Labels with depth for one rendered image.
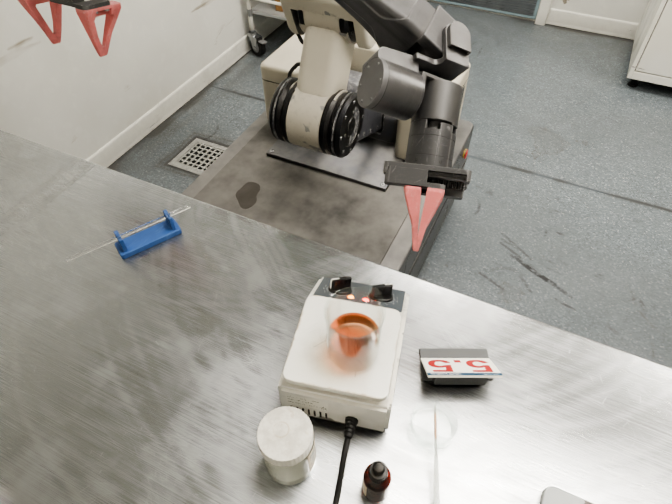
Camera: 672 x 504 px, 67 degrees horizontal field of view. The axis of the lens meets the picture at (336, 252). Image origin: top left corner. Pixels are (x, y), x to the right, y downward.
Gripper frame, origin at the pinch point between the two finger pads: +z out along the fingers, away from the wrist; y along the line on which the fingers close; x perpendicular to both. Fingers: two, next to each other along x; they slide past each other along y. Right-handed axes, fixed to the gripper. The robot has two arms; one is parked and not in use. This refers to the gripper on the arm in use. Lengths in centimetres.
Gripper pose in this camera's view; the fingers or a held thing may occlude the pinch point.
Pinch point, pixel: (416, 244)
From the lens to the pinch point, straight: 62.8
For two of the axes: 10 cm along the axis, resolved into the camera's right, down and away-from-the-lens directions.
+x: 1.6, 0.5, 9.9
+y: 9.8, 1.4, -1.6
